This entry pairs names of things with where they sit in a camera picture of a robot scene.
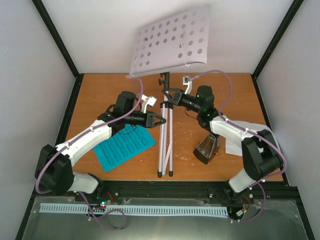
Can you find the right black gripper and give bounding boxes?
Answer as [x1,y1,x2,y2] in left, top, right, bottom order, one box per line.
[161,89,202,115]

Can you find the blue sheet music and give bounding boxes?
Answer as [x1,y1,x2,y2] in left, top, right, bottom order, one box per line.
[93,124,156,172]

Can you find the black metronome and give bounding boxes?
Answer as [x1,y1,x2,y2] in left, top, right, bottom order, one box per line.
[193,133,221,165]

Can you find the white music stand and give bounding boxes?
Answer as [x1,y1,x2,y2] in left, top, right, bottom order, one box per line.
[124,4,212,178]

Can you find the white sheet music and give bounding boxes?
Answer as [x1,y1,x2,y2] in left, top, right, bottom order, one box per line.
[224,120,281,156]

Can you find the clear plastic metronome cover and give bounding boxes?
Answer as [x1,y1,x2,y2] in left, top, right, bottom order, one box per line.
[196,135,216,159]

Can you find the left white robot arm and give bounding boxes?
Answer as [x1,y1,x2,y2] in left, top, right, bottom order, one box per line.
[34,91,166,202]

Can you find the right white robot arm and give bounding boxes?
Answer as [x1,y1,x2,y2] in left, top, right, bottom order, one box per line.
[163,85,285,193]

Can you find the green led circuit board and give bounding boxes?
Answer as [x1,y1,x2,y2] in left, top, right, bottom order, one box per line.
[97,192,114,208]

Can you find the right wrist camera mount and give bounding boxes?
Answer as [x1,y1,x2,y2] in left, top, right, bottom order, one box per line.
[182,76,193,95]

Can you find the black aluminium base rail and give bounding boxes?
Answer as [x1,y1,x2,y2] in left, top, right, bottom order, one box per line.
[32,179,301,208]

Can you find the black frame post left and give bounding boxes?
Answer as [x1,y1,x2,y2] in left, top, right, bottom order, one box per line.
[32,0,80,99]

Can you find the black frame post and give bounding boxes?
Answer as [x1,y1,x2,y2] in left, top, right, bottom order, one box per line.
[32,0,80,99]
[251,0,304,81]

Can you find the light blue cable duct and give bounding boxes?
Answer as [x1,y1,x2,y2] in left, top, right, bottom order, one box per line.
[38,203,228,218]

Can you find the black frame post right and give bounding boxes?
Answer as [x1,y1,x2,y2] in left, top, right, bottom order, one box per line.
[251,0,304,81]

